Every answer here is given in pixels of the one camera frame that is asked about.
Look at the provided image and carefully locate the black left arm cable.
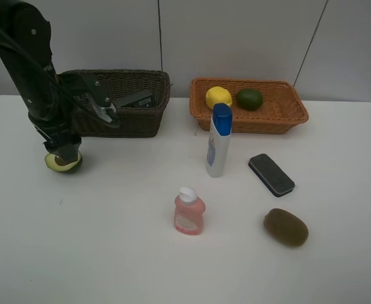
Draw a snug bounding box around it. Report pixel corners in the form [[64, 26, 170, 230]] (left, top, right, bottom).
[[0, 14, 116, 127]]

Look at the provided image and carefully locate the green lime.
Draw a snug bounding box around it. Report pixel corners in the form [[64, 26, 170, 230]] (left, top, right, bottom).
[[236, 89, 263, 111]]

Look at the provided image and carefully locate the yellow lemon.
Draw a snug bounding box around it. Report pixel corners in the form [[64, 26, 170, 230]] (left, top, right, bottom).
[[205, 86, 233, 110]]

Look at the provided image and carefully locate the brown kiwi fruit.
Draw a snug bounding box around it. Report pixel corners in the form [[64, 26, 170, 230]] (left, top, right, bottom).
[[263, 208, 309, 247]]

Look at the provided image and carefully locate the orange wicker basket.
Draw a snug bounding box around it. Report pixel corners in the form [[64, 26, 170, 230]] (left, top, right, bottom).
[[190, 77, 309, 134]]

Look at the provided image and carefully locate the halved avocado with pit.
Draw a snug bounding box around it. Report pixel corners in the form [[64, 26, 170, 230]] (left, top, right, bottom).
[[44, 152, 82, 174]]

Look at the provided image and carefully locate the white shampoo bottle blue cap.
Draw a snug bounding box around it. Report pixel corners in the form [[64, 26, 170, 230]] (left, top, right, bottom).
[[206, 103, 233, 178]]

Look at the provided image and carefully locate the dark brown wicker basket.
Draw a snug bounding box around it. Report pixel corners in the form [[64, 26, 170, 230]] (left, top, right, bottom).
[[61, 69, 171, 138]]

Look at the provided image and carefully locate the dark green pump bottle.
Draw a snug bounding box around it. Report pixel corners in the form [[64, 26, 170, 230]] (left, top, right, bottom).
[[112, 90, 156, 108]]

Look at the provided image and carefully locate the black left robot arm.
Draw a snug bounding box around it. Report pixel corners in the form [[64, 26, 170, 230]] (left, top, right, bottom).
[[0, 1, 82, 167]]

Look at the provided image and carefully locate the pink soap bottle white cap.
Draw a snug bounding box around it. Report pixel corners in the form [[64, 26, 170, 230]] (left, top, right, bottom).
[[174, 187, 205, 236]]

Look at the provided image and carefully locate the grey whiteboard eraser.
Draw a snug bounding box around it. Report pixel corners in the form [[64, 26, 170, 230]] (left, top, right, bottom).
[[248, 153, 295, 198]]

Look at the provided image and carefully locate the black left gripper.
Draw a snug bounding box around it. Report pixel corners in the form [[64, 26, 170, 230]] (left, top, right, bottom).
[[32, 122, 82, 164]]

